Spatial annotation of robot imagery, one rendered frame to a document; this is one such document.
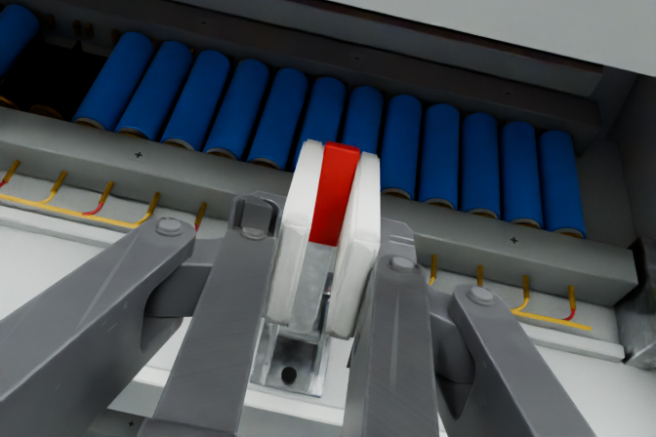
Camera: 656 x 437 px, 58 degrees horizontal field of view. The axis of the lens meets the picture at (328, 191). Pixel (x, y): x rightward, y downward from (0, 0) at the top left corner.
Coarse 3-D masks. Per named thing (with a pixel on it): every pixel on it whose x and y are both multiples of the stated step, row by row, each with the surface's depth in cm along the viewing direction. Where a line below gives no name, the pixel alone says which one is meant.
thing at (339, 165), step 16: (336, 144) 20; (336, 160) 20; (352, 160) 20; (320, 176) 20; (336, 176) 20; (352, 176) 20; (320, 192) 20; (336, 192) 20; (320, 208) 20; (336, 208) 20; (320, 224) 20; (336, 224) 20; (320, 240) 20; (336, 240) 20; (320, 256) 21; (304, 272) 21; (320, 272) 21; (304, 288) 21; (320, 288) 21; (304, 304) 21; (304, 320) 22
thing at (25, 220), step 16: (0, 208) 24; (16, 224) 24; (32, 224) 24; (48, 224) 24; (64, 224) 24; (80, 224) 25; (80, 240) 25; (96, 240) 24; (112, 240) 24; (528, 336) 25; (544, 336) 25; (560, 336) 25; (576, 336) 25; (576, 352) 25; (592, 352) 25; (608, 352) 25; (624, 352) 25
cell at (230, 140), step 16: (240, 64) 30; (256, 64) 30; (240, 80) 29; (256, 80) 30; (240, 96) 29; (256, 96) 29; (224, 112) 28; (240, 112) 28; (256, 112) 29; (224, 128) 27; (240, 128) 28; (208, 144) 27; (224, 144) 27; (240, 144) 27; (240, 160) 27
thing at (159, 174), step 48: (0, 144) 25; (48, 144) 25; (96, 144) 25; (144, 144) 25; (144, 192) 26; (192, 192) 25; (240, 192) 25; (288, 192) 25; (432, 240) 25; (480, 240) 25; (528, 240) 26; (576, 240) 26; (528, 288) 25; (576, 288) 26; (624, 288) 25
